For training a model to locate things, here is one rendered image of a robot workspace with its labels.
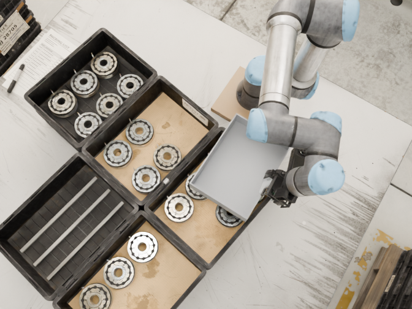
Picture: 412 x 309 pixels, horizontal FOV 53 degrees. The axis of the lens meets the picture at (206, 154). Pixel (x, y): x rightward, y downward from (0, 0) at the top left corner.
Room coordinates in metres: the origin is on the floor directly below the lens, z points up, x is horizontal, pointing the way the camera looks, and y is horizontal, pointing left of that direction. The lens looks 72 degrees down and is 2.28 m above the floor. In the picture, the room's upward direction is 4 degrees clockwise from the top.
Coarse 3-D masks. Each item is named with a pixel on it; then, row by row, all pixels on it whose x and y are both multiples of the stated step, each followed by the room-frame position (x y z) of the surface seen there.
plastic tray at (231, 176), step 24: (240, 120) 0.51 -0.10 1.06; (216, 144) 0.42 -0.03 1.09; (240, 144) 0.44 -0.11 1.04; (264, 144) 0.44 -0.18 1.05; (216, 168) 0.35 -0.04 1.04; (240, 168) 0.36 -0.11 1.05; (264, 168) 0.36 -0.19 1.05; (216, 192) 0.28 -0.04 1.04; (240, 192) 0.28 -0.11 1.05; (240, 216) 0.20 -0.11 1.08
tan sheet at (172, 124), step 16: (160, 96) 0.69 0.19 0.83; (144, 112) 0.62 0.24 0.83; (160, 112) 0.62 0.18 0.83; (176, 112) 0.63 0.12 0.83; (160, 128) 0.56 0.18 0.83; (176, 128) 0.56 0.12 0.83; (192, 128) 0.57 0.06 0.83; (160, 144) 0.49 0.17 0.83; (176, 144) 0.50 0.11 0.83; (192, 144) 0.50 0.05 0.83; (144, 160) 0.43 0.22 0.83; (128, 176) 0.36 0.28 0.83
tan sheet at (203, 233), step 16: (176, 192) 0.32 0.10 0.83; (160, 208) 0.25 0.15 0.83; (176, 208) 0.26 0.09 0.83; (208, 208) 0.26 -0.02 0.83; (256, 208) 0.28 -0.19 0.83; (176, 224) 0.20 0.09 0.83; (192, 224) 0.20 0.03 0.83; (208, 224) 0.21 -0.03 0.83; (240, 224) 0.22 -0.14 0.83; (192, 240) 0.15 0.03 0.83; (208, 240) 0.15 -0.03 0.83; (224, 240) 0.16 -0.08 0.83; (208, 256) 0.10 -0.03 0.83
